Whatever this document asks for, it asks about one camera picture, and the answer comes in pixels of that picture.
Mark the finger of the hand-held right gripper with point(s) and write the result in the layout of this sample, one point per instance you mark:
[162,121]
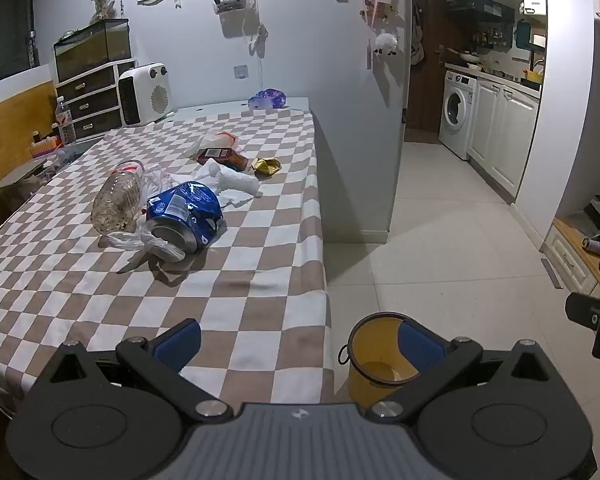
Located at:
[585,307]

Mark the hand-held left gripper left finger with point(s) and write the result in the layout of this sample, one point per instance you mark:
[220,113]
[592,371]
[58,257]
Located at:
[180,346]

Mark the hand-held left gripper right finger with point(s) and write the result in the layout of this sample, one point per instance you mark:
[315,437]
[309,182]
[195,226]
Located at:
[422,347]

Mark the yellow plastic bin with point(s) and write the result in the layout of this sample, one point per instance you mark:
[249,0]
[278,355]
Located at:
[375,355]

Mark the clear plastic bottle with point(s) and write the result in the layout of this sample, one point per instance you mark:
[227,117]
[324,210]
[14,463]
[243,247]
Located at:
[115,200]

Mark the white paper towel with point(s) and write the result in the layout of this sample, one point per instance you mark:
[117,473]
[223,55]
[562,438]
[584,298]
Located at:
[235,180]

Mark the dark red cigarette pack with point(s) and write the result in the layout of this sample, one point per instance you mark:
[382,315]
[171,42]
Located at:
[215,154]

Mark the clear bag with orange print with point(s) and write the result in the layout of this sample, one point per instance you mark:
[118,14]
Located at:
[212,139]

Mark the wooden platform with drawers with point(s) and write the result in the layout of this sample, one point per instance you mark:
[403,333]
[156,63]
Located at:
[570,255]

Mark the crumpled clear plastic bag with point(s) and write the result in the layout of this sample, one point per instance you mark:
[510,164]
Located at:
[130,241]

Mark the crushed blue can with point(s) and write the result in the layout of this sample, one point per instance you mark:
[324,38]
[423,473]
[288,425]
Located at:
[180,205]

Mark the white kitchen base cabinets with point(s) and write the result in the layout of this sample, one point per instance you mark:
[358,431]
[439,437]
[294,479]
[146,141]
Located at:
[500,130]

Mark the gold foil wrapper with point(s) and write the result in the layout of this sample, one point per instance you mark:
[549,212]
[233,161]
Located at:
[265,166]

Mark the white washing machine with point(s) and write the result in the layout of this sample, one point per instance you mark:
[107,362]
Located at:
[457,110]

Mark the yellow pot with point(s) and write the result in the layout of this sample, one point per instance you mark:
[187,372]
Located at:
[533,76]

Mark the rack of coloured tubes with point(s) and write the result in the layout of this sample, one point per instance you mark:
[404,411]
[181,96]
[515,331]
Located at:
[45,146]

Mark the brown wooden door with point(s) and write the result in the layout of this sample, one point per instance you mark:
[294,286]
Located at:
[430,100]

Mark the small plastic water bottle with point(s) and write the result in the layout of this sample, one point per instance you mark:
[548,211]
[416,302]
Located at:
[66,125]

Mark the white fan heater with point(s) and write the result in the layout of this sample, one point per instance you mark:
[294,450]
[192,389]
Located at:
[150,95]

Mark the dark drawer chest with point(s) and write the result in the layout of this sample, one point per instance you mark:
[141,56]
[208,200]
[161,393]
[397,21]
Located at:
[90,105]

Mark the purple plastic bag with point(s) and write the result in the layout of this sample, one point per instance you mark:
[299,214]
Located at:
[267,98]

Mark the wok on counter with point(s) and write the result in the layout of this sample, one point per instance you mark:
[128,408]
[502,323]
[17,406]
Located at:
[470,56]

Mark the teal hanging bag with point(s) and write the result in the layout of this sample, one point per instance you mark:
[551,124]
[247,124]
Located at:
[521,35]

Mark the spice rack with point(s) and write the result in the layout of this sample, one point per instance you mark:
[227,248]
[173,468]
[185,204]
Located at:
[490,39]

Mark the sheep plush toy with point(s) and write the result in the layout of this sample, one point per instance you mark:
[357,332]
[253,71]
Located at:
[386,44]

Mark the hanging bags on door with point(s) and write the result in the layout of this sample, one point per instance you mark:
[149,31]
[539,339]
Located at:
[417,40]

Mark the glass fish tank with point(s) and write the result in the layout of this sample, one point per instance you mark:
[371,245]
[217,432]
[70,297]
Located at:
[90,50]

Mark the dark range hood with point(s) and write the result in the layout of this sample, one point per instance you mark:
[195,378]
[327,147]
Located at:
[480,7]

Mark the wall outlet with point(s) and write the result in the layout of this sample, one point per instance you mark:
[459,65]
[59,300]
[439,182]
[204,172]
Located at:
[240,72]

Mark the wooden wall hooks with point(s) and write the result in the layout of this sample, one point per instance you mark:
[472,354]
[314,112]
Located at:
[380,11]

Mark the white wall organizer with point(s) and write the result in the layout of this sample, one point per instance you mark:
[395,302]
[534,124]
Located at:
[230,4]

